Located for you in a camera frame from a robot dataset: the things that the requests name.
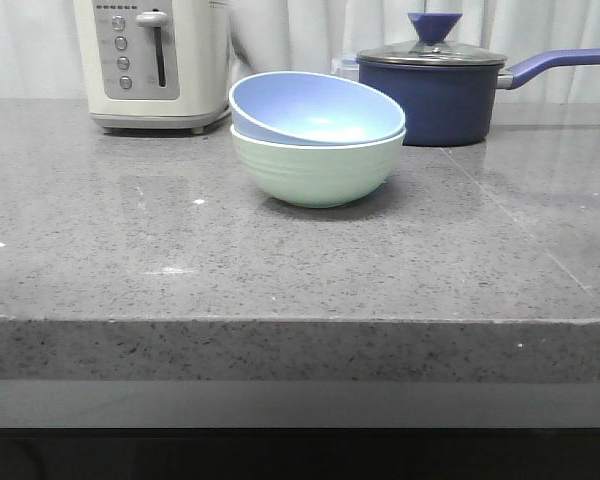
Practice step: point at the green bowl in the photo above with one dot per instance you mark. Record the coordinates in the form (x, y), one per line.
(321, 176)

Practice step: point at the white curtain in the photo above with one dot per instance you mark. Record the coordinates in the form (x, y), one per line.
(39, 51)

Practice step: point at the cream toaster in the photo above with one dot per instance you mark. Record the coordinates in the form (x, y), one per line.
(155, 64)

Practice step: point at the clear plastic container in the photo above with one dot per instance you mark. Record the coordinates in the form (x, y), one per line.
(345, 66)

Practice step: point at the dark blue saucepan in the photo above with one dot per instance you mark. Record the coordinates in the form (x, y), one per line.
(451, 105)

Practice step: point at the blue bowl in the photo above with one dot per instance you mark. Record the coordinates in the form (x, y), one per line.
(304, 108)

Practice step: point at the glass pot lid blue knob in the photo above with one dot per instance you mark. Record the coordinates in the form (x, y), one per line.
(432, 48)

